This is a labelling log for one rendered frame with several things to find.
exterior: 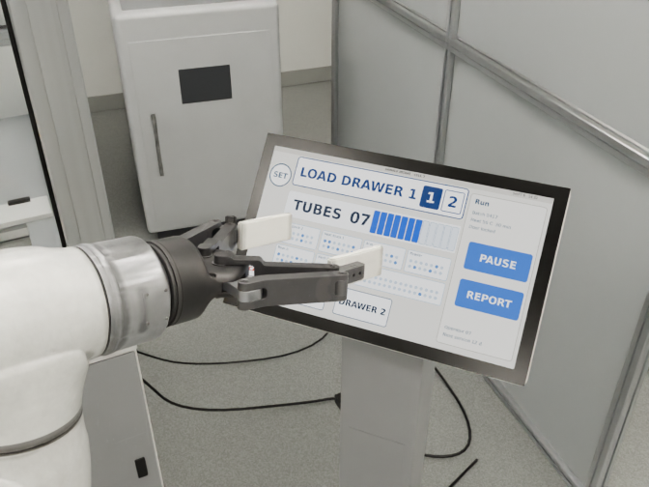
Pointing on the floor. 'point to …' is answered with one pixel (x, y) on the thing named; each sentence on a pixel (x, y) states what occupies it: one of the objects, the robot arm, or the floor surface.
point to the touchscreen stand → (382, 415)
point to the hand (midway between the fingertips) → (324, 243)
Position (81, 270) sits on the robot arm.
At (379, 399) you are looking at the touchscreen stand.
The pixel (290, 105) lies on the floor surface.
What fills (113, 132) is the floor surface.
